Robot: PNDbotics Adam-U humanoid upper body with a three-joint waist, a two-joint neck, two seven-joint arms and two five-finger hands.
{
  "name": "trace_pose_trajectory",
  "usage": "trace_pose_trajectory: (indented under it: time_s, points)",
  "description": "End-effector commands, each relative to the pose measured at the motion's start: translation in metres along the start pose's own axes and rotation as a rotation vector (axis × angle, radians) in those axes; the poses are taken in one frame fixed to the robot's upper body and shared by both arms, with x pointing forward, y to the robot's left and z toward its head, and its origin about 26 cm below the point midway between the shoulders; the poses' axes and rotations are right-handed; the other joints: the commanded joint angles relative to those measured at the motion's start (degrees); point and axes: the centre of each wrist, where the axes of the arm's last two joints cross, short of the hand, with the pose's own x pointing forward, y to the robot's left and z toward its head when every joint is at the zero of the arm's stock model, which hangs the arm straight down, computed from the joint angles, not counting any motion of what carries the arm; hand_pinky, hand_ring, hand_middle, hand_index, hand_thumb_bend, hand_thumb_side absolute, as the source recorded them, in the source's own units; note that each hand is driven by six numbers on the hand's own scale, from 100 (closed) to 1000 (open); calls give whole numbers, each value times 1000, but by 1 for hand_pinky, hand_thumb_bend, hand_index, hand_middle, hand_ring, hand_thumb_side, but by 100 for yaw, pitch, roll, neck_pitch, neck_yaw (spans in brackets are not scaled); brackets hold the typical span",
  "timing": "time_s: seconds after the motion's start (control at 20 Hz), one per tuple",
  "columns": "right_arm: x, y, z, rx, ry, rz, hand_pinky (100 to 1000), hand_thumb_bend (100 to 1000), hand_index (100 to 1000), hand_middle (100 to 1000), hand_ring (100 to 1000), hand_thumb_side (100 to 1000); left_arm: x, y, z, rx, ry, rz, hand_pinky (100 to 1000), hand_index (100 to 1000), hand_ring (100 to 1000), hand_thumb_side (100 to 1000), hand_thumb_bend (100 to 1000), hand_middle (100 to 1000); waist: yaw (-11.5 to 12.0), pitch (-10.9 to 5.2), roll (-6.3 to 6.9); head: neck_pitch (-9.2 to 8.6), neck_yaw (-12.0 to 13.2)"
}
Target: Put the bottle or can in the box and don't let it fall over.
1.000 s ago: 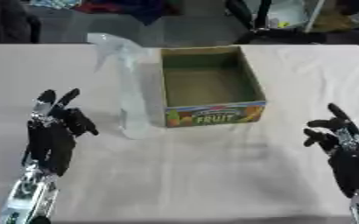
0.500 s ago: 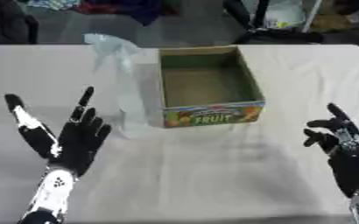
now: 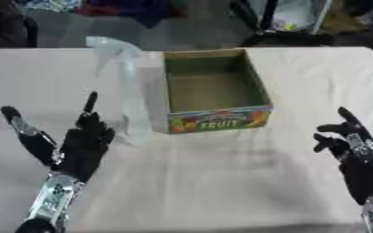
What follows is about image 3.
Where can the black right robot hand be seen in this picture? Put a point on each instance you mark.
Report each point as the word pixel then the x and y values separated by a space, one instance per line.
pixel 362 170

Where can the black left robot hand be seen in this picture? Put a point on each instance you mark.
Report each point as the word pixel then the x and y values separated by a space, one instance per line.
pixel 83 148

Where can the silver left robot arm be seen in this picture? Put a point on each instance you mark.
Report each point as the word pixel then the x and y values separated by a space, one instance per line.
pixel 49 203

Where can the clear plastic spray bottle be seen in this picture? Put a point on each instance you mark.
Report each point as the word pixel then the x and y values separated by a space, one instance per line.
pixel 128 91

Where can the cardboard box with green inside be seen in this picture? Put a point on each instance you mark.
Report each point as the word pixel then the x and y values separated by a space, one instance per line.
pixel 216 91

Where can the pile of colourful clothes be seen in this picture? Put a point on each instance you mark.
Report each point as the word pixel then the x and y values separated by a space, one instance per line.
pixel 110 9

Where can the black chair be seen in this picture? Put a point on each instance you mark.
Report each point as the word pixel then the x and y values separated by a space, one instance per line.
pixel 6 24

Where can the black tripod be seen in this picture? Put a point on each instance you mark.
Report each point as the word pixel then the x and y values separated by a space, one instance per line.
pixel 280 27

